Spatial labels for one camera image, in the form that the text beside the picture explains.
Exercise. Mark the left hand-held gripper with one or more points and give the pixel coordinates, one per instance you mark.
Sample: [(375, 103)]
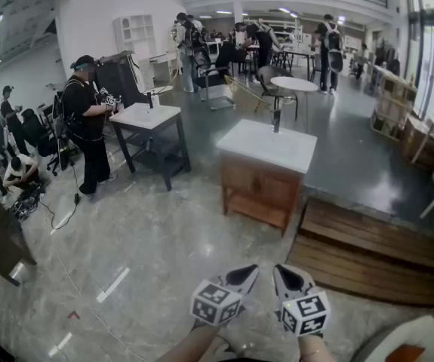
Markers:
[(209, 300)]

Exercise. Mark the small black faucet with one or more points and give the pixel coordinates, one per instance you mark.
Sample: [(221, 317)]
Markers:
[(149, 100)]

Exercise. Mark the grey rounded seat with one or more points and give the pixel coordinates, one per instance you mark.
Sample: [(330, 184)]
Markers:
[(397, 341)]

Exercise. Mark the white vanity sink top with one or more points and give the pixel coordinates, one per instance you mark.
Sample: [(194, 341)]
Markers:
[(145, 113)]

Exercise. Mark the wooden crate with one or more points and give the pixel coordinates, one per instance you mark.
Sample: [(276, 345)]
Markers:
[(392, 100)]

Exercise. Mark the person's left forearm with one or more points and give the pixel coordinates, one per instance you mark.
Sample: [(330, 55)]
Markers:
[(186, 347)]

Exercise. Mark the wooden cabinet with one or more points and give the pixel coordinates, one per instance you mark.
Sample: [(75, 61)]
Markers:
[(258, 214)]

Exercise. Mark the person's right forearm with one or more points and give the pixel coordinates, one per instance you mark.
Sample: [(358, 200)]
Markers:
[(313, 347)]

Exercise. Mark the white ceramic sink basin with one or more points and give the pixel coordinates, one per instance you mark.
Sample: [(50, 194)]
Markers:
[(262, 142)]

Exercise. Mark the black rectangular table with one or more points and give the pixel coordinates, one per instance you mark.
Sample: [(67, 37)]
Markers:
[(296, 53)]

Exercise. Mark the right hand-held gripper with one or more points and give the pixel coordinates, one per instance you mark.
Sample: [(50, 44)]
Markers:
[(305, 313)]

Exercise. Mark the white shelf unit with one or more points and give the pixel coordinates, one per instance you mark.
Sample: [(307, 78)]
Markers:
[(133, 32)]

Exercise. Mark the small white bottle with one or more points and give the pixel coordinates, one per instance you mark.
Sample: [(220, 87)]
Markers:
[(155, 101)]

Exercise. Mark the black frame vanity stand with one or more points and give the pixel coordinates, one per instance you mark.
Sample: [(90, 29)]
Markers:
[(152, 153)]

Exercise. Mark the orange brown block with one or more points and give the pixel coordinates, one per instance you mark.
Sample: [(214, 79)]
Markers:
[(407, 354)]

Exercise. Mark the black swivel chair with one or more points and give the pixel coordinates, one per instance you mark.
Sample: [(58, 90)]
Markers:
[(37, 134)]

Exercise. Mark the wooden slatted step platform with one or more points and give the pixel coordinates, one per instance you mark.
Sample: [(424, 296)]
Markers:
[(367, 255)]

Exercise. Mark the black mesh office chair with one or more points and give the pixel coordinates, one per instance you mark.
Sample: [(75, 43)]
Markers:
[(203, 60)]

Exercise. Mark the round white table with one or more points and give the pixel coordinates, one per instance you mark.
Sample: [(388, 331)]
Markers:
[(294, 83)]

